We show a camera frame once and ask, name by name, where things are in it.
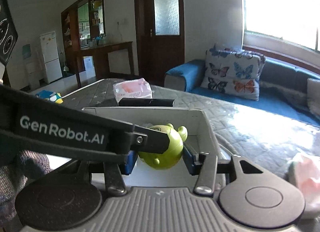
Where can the blue yellow patterned box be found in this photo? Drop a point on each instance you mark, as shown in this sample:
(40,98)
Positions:
(50,96)

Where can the pink tissue pack far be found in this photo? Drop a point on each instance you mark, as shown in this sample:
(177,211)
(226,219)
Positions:
(138,88)

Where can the white open storage box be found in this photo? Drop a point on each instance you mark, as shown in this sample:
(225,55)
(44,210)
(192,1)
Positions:
(189,132)

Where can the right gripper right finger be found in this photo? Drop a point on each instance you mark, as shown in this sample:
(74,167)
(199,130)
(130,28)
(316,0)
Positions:
(204,166)

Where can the water dispenser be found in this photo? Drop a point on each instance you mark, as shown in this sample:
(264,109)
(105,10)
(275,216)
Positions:
(31,67)

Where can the black flat remote bar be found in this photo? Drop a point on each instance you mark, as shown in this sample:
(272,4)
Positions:
(143,102)

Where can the dark wooden cabinet shelf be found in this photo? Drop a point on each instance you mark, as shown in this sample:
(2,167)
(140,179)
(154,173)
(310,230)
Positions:
(84,35)

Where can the grey cushion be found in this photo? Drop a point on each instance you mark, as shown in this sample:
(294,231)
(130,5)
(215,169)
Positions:
(313,95)

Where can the dark wooden door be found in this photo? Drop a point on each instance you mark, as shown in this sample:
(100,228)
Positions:
(160,37)

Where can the pink tissue pack near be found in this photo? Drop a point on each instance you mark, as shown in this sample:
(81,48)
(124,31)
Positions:
(303,173)

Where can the white refrigerator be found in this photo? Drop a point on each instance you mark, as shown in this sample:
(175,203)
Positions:
(52,67)

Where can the window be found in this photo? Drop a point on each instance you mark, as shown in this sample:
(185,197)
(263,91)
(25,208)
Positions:
(294,21)

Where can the gloved forearm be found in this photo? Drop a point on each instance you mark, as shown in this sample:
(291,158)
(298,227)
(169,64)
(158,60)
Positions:
(24,166)

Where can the blue sofa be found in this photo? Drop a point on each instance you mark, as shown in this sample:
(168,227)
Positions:
(262,84)

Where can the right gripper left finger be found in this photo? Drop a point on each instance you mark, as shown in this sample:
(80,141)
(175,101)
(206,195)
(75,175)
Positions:
(113,175)

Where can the butterfly print pillow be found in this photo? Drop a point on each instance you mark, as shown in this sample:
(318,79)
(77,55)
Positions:
(234,73)

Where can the pink tissue pack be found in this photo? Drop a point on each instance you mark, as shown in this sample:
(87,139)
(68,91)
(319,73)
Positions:
(138,88)
(303,173)

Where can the grey quilted mat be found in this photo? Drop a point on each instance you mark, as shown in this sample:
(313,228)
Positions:
(269,140)

